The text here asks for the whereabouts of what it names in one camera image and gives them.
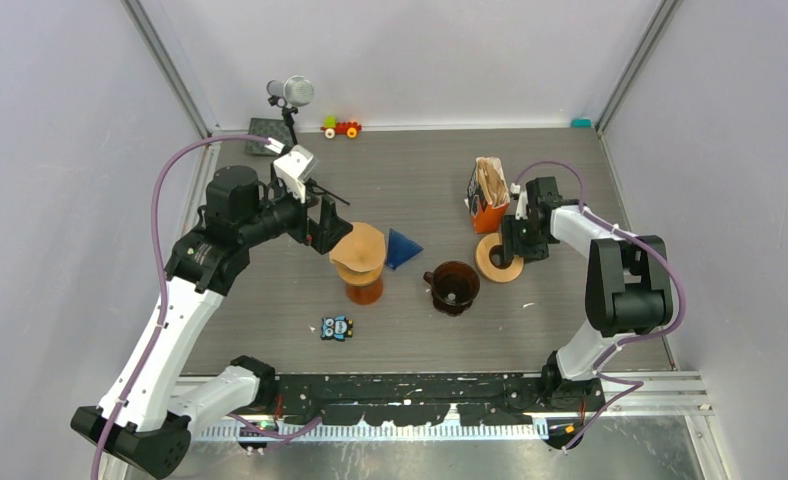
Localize teal block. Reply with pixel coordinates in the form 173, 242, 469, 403
570, 118, 593, 129

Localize brown paper coffee filter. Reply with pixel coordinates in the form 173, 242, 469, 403
329, 222, 386, 273

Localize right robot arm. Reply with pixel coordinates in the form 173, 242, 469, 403
493, 177, 674, 411

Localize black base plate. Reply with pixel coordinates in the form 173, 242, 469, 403
234, 370, 607, 429

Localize wooden ring stand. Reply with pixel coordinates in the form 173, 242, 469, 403
474, 233, 525, 283

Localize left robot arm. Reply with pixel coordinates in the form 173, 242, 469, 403
71, 165, 353, 479

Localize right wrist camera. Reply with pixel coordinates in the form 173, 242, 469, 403
509, 183, 528, 220

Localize amber glass carafe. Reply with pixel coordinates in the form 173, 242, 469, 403
345, 279, 384, 305

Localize dark grey studded plate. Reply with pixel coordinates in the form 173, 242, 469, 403
244, 117, 295, 157

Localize silver microphone on tripod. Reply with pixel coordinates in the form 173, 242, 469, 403
265, 75, 352, 207

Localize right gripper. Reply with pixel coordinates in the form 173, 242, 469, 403
502, 213, 550, 264

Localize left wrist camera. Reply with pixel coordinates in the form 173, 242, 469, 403
273, 145, 319, 204

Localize blue plastic dripper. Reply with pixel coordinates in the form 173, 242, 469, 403
384, 229, 424, 270

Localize blue owl sticker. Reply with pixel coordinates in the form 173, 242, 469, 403
321, 315, 354, 342

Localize colourful toy car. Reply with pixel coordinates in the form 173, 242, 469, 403
320, 116, 362, 139

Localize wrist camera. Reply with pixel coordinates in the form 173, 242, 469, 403
509, 183, 528, 220
273, 145, 319, 204

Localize orange coffee filter box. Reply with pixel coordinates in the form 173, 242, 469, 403
465, 157, 511, 234

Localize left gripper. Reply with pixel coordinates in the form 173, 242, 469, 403
239, 174, 352, 253

